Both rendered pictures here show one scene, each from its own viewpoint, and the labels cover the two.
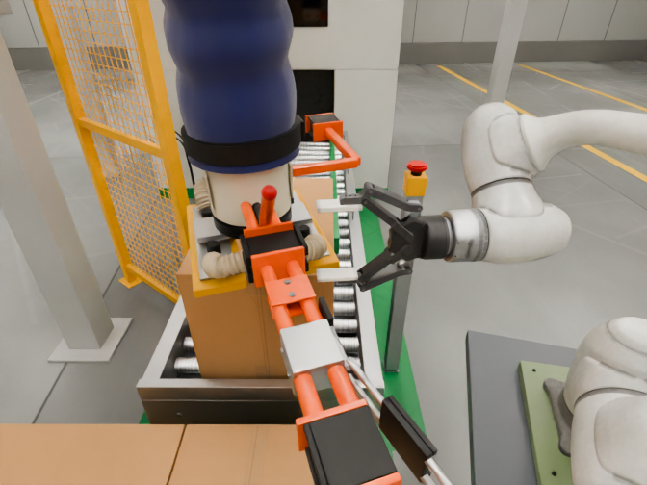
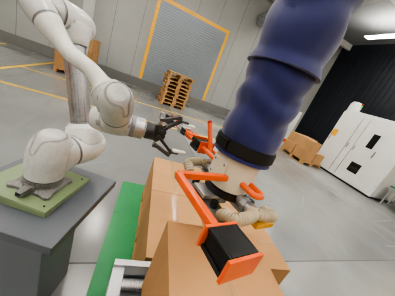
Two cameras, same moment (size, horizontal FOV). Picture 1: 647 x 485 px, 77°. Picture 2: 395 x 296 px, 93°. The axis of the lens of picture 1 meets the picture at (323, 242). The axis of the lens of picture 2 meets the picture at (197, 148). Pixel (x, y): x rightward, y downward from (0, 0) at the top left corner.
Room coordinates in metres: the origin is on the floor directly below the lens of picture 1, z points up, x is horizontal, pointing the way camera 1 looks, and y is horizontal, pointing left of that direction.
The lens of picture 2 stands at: (1.38, -0.21, 1.49)
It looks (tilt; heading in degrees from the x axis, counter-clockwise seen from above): 19 degrees down; 162
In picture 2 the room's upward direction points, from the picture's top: 22 degrees clockwise
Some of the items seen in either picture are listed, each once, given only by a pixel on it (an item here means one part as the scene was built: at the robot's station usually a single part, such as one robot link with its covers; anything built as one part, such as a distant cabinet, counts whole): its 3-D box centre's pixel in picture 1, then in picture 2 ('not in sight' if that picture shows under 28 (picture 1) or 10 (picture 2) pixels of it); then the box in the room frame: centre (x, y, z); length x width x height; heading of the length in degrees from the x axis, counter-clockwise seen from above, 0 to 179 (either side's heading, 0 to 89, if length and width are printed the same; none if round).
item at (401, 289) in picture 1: (401, 286); not in sight; (1.33, -0.32, 0.50); 0.07 x 0.07 x 1.00; 0
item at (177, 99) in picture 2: not in sight; (174, 89); (-7.03, 0.62, 0.65); 1.29 x 1.10 x 1.30; 5
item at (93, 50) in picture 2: not in sight; (79, 49); (-6.59, -2.95, 0.87); 1.20 x 1.01 x 1.74; 5
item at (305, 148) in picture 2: not in sight; (304, 148); (-4.55, 5.87, 0.45); 1.21 x 1.02 x 0.90; 5
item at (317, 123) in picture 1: (323, 126); (228, 248); (1.15, 0.00, 1.22); 0.09 x 0.08 x 0.05; 108
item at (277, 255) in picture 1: (273, 253); (202, 144); (0.55, 0.08, 1.20); 0.10 x 0.08 x 0.06; 108
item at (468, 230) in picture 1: (458, 236); (138, 127); (0.59, -0.23, 1.21); 0.09 x 0.06 x 0.09; 6
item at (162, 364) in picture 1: (230, 216); not in sight; (1.93, 0.50, 0.50); 2.31 x 0.05 x 0.19; 0
